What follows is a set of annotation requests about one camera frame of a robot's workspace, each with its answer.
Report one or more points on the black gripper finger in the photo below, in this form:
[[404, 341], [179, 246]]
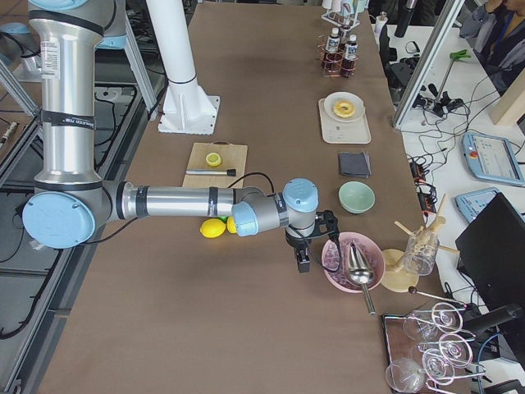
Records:
[[303, 260]]

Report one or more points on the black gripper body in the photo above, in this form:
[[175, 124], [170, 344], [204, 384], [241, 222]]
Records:
[[297, 242]]

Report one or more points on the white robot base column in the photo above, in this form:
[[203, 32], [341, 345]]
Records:
[[187, 109]]

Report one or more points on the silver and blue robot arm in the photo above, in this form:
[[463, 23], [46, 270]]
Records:
[[71, 201]]

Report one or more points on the cream serving tray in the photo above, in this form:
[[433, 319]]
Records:
[[338, 132]]

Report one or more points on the dark glass drying tray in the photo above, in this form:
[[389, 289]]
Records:
[[399, 345]]

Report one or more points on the mint green bowl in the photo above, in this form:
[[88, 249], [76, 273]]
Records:
[[356, 197]]

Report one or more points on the pink bowl with ice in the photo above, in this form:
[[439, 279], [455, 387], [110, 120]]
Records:
[[331, 260]]

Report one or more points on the metal ice scoop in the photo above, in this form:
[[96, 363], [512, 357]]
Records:
[[360, 274]]

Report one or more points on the dark grey folded cloth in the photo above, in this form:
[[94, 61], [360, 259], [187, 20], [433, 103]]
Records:
[[354, 164]]

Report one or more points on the wooden mug tree stand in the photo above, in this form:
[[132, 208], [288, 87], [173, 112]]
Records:
[[396, 278]]

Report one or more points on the whole yellow lemon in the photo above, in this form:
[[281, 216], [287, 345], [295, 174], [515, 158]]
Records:
[[212, 228]]

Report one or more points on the clear glass jar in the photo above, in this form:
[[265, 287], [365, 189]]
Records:
[[420, 254]]

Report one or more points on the white plate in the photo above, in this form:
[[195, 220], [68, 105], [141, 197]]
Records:
[[331, 99]]

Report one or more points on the glazed donut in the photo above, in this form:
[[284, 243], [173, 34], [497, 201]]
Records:
[[343, 109]]

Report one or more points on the wooden cutting board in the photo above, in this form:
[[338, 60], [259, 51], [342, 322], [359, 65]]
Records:
[[233, 156]]

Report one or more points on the halved lemon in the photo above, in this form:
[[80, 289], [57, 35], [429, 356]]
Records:
[[213, 159]]

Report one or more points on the blue teach pendant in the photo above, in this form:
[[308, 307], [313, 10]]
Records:
[[472, 203], [490, 158]]

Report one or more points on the wine glass upper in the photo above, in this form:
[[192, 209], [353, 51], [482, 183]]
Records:
[[430, 324]]

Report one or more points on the wine glass lying bottom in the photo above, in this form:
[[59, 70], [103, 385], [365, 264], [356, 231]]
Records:
[[405, 375]]

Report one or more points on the black laptop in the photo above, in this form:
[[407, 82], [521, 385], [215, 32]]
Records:
[[492, 253]]

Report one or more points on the wine glass middle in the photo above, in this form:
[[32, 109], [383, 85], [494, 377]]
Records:
[[451, 346]]

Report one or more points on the wine glass lower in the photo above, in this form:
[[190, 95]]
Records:
[[437, 367]]

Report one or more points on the person in grey jacket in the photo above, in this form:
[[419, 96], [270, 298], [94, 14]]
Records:
[[498, 30]]

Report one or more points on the copper wire bottle rack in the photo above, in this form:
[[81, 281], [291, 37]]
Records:
[[332, 69]]

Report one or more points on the white wire cup rack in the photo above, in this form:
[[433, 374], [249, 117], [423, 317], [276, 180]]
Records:
[[337, 10]]

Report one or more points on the aluminium frame post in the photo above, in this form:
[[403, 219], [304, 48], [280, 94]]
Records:
[[437, 38]]

